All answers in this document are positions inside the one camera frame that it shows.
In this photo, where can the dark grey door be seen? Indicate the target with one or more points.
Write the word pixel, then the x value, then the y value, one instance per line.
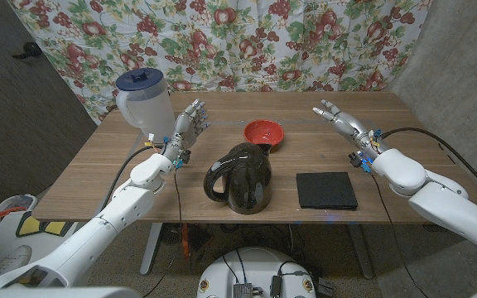
pixel 15 124

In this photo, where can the yellow black patterned bag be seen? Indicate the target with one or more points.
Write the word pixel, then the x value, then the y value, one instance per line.
pixel 31 225

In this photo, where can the glossy black kettle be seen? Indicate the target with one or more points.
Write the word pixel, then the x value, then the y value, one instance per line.
pixel 247 182

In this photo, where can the grey electronics box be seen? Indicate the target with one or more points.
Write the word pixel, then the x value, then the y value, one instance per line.
pixel 242 290

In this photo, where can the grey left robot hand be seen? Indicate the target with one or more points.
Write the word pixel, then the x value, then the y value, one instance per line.
pixel 189 128

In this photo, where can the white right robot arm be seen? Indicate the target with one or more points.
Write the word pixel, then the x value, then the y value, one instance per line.
pixel 441 203

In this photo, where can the black adapter box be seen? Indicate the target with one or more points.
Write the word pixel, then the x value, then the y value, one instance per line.
pixel 276 286

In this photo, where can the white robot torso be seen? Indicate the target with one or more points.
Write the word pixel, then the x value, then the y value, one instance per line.
pixel 255 265

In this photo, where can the red bowl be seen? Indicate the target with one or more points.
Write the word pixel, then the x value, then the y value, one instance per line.
pixel 263 130

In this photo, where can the floral backdrop cloth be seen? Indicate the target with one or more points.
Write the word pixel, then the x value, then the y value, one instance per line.
pixel 238 41

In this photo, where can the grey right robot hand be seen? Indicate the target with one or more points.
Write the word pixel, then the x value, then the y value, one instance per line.
pixel 352 128

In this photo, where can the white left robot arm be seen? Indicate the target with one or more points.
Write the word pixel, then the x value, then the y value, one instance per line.
pixel 110 223

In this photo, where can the white shoe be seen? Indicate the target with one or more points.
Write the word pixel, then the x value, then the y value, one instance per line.
pixel 13 260

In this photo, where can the translucent pitcher with blue lid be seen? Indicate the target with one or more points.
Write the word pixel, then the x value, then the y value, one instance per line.
pixel 147 103

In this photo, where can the white bin with orange item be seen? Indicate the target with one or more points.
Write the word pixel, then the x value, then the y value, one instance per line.
pixel 8 205

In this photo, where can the black fan under table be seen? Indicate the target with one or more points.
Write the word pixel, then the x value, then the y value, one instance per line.
pixel 171 234

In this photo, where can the white table leg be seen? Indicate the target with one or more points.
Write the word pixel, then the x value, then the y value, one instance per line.
pixel 152 248

